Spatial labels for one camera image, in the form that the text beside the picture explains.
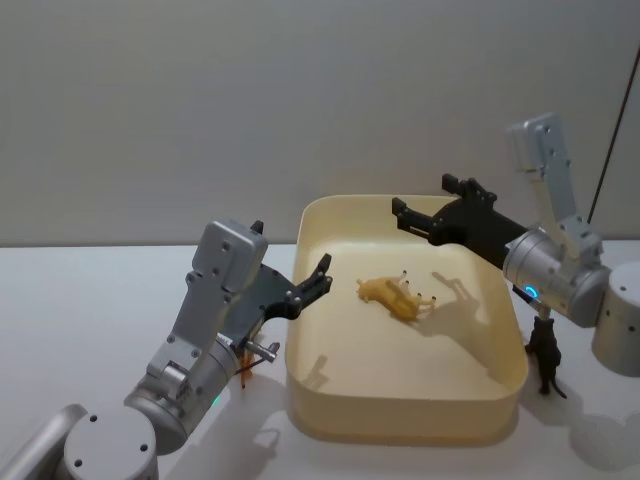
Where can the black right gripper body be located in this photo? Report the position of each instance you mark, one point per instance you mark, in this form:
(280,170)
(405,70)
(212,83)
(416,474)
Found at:
(475,222)

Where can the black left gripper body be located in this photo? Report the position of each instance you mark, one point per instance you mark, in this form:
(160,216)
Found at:
(260,300)

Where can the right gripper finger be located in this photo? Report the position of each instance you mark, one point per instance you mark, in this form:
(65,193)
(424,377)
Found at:
(412,217)
(470,187)

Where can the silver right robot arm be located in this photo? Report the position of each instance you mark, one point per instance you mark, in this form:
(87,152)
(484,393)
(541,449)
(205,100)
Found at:
(555,270)

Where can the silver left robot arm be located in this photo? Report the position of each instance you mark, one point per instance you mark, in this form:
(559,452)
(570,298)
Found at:
(195,350)

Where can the orange toy animal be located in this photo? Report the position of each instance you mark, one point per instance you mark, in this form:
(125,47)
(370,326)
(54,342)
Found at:
(246,372)

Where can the yellow toy animal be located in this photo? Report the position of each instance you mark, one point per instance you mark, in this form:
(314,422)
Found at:
(392,295)

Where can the cream plastic tub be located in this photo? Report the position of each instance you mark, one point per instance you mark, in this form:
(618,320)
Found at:
(400,370)

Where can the black toy cat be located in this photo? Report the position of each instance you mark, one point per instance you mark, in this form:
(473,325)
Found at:
(545,350)

